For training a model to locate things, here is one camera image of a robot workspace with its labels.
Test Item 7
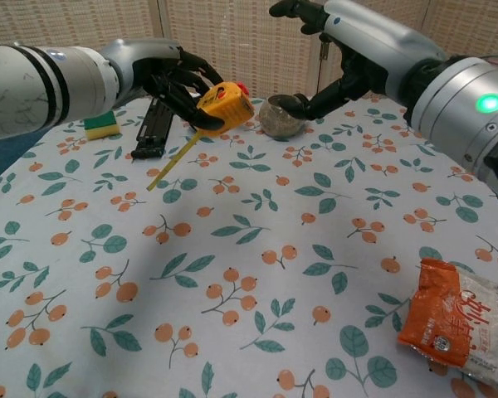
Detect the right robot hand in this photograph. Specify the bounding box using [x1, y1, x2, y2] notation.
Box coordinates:
[268, 0, 447, 122]

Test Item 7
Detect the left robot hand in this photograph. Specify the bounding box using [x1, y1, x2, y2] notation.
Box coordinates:
[101, 38, 225, 132]

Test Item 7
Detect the yellow tape measure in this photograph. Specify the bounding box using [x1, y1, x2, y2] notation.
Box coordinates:
[146, 80, 256, 192]

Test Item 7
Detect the black folding stand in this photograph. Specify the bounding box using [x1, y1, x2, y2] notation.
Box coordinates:
[130, 96, 176, 160]

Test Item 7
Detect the green yellow sponge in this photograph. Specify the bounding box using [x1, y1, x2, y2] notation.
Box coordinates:
[83, 109, 122, 141]

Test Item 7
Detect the woven folding screen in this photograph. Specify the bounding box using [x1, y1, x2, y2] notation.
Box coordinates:
[0, 0, 498, 100]

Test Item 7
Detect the glass jar with black lid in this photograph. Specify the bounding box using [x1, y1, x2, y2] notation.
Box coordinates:
[259, 94, 308, 139]

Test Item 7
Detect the floral tablecloth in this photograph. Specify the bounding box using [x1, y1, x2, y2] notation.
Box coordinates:
[0, 94, 498, 398]

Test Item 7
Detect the orange white snack packet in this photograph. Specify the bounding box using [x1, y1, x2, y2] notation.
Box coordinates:
[397, 257, 498, 393]

